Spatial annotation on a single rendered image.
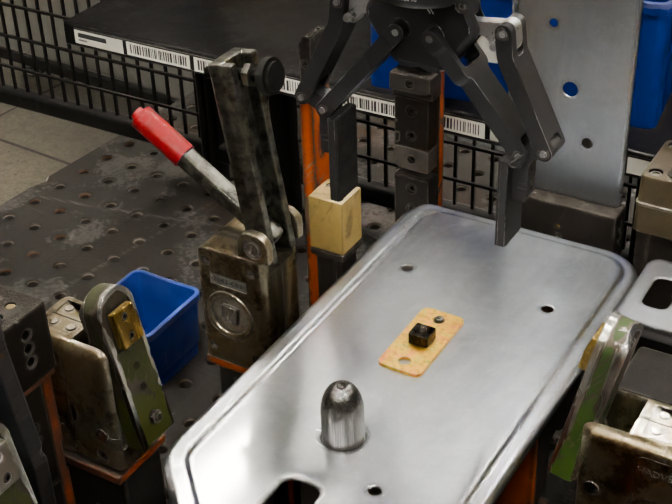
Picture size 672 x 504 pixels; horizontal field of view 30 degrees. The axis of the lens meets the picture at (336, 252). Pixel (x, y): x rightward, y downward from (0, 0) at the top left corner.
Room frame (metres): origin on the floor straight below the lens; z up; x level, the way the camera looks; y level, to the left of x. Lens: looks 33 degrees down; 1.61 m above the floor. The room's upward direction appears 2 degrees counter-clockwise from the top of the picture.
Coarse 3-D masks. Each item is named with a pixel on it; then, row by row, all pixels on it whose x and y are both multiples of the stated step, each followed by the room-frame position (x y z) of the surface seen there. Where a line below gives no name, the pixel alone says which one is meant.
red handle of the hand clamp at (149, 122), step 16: (144, 112) 0.92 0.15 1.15; (144, 128) 0.92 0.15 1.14; (160, 128) 0.92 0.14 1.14; (160, 144) 0.91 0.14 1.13; (176, 144) 0.91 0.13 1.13; (176, 160) 0.90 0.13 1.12; (192, 160) 0.90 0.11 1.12; (192, 176) 0.90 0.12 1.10; (208, 176) 0.89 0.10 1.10; (208, 192) 0.89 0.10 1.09; (224, 192) 0.88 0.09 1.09; (272, 224) 0.87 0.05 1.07
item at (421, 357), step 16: (416, 320) 0.82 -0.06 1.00; (432, 320) 0.82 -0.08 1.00; (448, 320) 0.82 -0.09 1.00; (400, 336) 0.80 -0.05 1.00; (416, 336) 0.79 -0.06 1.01; (432, 336) 0.79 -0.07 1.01; (448, 336) 0.80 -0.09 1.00; (384, 352) 0.78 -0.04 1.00; (400, 352) 0.78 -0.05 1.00; (416, 352) 0.78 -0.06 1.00; (432, 352) 0.78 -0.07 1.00; (400, 368) 0.76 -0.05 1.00; (416, 368) 0.76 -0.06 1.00
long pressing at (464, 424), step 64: (384, 256) 0.92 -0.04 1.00; (448, 256) 0.92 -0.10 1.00; (512, 256) 0.91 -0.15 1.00; (576, 256) 0.91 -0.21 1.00; (320, 320) 0.83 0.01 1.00; (384, 320) 0.83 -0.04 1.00; (512, 320) 0.82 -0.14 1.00; (576, 320) 0.82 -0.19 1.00; (256, 384) 0.75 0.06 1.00; (320, 384) 0.75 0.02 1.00; (384, 384) 0.74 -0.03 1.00; (448, 384) 0.74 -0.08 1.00; (512, 384) 0.74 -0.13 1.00; (192, 448) 0.68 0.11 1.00; (256, 448) 0.68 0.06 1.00; (320, 448) 0.68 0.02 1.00; (384, 448) 0.67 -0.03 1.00; (448, 448) 0.67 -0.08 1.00; (512, 448) 0.67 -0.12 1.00
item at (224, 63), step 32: (224, 64) 0.87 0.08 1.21; (256, 64) 0.89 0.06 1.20; (224, 96) 0.86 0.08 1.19; (256, 96) 0.88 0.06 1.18; (224, 128) 0.87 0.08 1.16; (256, 128) 0.88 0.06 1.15; (256, 160) 0.87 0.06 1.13; (256, 192) 0.85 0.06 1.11; (256, 224) 0.85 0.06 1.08; (288, 224) 0.87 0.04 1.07
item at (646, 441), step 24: (624, 408) 0.67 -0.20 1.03; (648, 408) 0.65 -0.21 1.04; (600, 432) 0.64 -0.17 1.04; (624, 432) 0.63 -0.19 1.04; (648, 432) 0.63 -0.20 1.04; (600, 456) 0.63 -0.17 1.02; (624, 456) 0.62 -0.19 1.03; (648, 456) 0.62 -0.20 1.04; (600, 480) 0.63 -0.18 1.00; (624, 480) 0.62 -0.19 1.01; (648, 480) 0.61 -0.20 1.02
